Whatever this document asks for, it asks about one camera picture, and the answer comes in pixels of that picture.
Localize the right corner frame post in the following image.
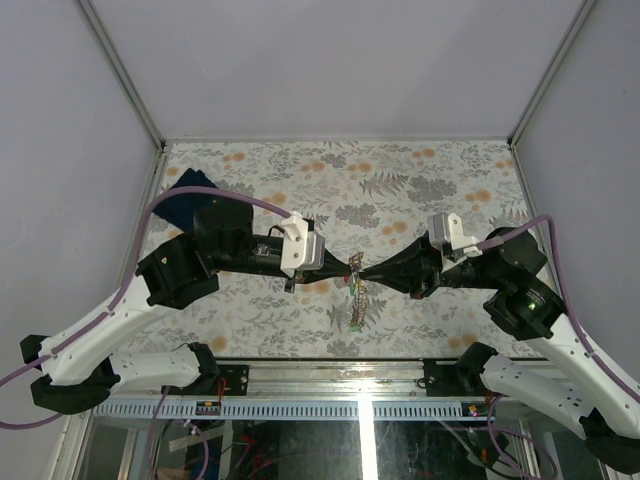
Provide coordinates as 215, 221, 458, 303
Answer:
507, 0, 600, 147

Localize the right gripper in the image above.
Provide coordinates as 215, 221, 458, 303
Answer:
360, 229, 506, 299

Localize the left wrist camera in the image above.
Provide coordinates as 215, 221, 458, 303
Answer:
280, 211, 325, 278

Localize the aluminium front rail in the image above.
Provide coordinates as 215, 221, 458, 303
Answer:
109, 354, 485, 401

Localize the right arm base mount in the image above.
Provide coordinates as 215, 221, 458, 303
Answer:
415, 359, 465, 397

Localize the white slotted cable duct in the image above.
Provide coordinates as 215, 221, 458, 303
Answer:
93, 398, 487, 422

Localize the keyring chain with tags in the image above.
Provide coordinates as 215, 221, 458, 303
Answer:
344, 253, 369, 332

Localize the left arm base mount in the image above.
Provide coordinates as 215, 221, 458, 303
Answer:
203, 364, 250, 398

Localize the floral tablecloth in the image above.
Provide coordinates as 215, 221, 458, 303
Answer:
119, 139, 576, 359

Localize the left corner frame post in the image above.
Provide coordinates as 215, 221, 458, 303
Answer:
73, 0, 166, 151

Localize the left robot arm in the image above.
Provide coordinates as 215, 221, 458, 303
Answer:
20, 198, 349, 415

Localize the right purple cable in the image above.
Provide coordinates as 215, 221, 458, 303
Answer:
479, 214, 640, 404

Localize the corner frame post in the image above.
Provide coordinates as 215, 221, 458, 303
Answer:
73, 0, 166, 151
507, 0, 600, 147

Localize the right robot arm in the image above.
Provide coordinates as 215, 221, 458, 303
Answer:
361, 226, 639, 475

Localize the dark blue folded cloth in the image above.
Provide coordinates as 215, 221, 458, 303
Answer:
153, 168, 216, 232

